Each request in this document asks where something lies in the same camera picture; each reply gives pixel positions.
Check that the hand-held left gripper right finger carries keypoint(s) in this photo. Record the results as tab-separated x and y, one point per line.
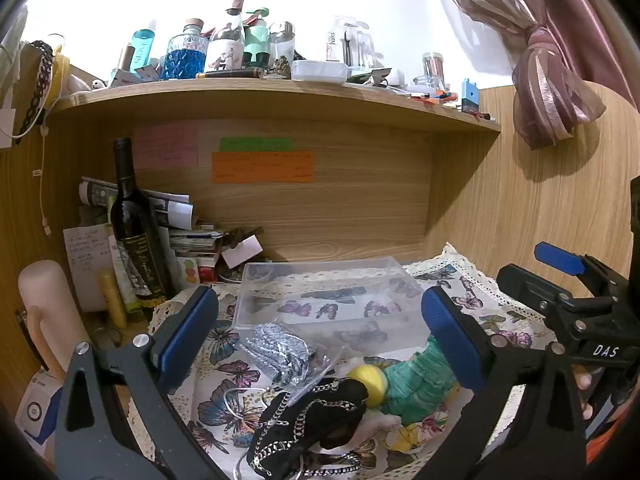
447	335

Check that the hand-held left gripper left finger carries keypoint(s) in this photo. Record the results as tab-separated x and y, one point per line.
192	325

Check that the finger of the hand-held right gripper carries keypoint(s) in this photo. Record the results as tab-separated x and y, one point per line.
530	285
557	257

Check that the green knitted cloth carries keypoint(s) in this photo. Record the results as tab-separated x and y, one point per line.
420	385

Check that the clear plastic storage box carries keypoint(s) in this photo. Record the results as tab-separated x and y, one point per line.
325	300

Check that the person's right hand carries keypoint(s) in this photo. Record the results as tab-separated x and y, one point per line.
585	385

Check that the card with coloured dots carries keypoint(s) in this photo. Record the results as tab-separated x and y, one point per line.
189	272

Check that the stack of booklets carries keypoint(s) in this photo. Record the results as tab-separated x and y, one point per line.
195	242

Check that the yellow tube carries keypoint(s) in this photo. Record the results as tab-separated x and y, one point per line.
112	300

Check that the butterfly print tablecloth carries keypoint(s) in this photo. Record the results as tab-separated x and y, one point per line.
212	410

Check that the white card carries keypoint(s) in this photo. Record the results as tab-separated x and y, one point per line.
243	252

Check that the yellow ball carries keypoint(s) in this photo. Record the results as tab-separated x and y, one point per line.
370	382

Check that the silver glitter scrunchie in bag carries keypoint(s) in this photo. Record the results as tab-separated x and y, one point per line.
280	350

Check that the metal bangle rings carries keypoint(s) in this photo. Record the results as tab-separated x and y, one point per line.
242	407

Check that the dark wine bottle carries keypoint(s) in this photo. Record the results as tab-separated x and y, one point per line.
135	240

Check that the yellow floral cloth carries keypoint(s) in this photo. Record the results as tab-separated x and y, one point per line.
407	437

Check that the handwritten white paper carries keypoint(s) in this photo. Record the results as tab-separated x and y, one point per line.
87	265

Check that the rolled newspaper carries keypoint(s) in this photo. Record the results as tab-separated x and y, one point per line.
170	205

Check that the pale pink cylinder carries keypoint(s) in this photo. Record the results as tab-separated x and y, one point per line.
47	305

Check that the orange paper note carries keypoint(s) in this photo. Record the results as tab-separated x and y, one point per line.
262	167

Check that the white box with blue circle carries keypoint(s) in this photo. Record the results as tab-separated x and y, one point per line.
37	407

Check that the pink paper note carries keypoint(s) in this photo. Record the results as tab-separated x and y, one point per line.
166	146

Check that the small blue box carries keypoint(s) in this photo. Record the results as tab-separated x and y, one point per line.
470	95

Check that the green paper note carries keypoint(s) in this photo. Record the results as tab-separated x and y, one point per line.
256	144

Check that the pink curtain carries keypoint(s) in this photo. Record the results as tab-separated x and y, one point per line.
545	50

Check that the glass jar with copper contents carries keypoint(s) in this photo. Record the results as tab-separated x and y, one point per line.
433	67

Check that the wooden shelf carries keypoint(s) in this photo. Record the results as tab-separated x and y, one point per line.
280	102

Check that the dark brown pen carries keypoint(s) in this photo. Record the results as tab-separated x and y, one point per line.
230	74

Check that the glass bottle with blue liquid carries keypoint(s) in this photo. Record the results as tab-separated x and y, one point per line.
184	57

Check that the light blue bottle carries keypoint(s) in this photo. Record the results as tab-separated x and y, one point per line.
142	50

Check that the clear bottle with white label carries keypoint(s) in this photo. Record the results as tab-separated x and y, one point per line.
225	45

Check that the clear lidded plastic container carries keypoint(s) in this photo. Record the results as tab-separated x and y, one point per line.
320	70

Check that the black lace headband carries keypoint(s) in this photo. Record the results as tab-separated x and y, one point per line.
37	85

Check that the mint green spray bottle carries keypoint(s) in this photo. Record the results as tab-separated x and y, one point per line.
256	40

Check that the glass jar with silver lid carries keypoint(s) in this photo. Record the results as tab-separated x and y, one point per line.
281	45

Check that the clear plastic packaging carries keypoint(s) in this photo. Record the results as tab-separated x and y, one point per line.
350	42

